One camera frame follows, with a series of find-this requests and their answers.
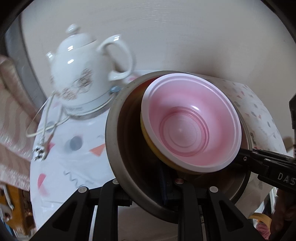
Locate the pink plastic bowl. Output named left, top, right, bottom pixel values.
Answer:
left=140, top=73, right=242, bottom=174

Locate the stainless steel bowl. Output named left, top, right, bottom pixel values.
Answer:
left=105, top=71, right=251, bottom=223

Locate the right hand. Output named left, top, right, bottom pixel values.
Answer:
left=268, top=189, right=295, bottom=240

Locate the white patterned tablecloth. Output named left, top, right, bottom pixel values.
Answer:
left=30, top=76, right=286, bottom=227

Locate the white ceramic electric kettle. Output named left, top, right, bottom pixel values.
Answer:
left=47, top=24, right=135, bottom=117

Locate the pink striped curtain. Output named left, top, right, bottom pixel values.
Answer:
left=0, top=55, right=37, bottom=191

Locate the white kettle power cord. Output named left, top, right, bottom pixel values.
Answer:
left=25, top=91, right=70, bottom=162

